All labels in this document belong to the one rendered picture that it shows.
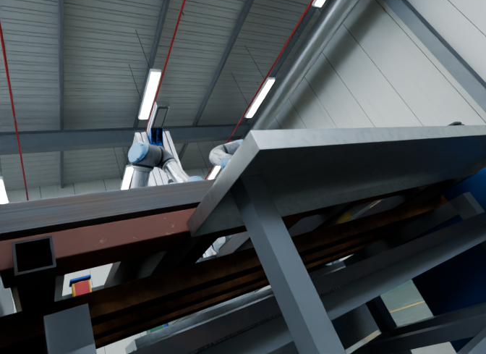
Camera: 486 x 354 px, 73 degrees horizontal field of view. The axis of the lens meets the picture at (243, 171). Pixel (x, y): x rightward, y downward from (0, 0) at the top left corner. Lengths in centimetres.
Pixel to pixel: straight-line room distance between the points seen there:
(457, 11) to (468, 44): 76
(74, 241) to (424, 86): 860
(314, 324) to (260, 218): 16
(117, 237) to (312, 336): 37
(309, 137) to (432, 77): 839
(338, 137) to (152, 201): 38
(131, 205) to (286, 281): 35
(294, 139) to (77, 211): 41
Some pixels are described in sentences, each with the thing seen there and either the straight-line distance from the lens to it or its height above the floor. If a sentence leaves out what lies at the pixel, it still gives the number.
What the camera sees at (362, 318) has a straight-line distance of 196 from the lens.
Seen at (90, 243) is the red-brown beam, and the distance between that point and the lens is 63.
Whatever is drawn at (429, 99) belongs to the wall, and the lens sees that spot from 881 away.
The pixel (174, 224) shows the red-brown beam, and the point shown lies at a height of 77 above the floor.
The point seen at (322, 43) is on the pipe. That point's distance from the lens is 890.
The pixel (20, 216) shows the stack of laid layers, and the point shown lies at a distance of 65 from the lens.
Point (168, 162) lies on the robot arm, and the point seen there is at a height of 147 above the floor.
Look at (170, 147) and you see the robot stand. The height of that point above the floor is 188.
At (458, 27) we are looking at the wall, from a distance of 876.
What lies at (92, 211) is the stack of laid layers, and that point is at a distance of 66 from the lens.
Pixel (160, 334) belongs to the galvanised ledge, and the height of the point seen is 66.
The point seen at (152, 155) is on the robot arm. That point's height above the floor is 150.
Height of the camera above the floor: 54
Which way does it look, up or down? 25 degrees up
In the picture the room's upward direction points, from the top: 24 degrees counter-clockwise
